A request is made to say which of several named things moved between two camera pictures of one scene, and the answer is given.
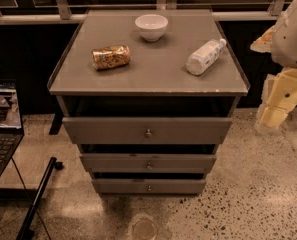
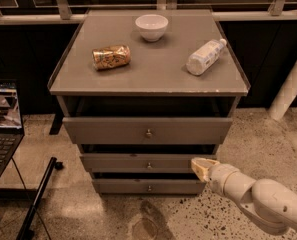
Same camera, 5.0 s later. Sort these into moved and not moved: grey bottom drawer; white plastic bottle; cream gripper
Moved: cream gripper
Not moved: white plastic bottle; grey bottom drawer
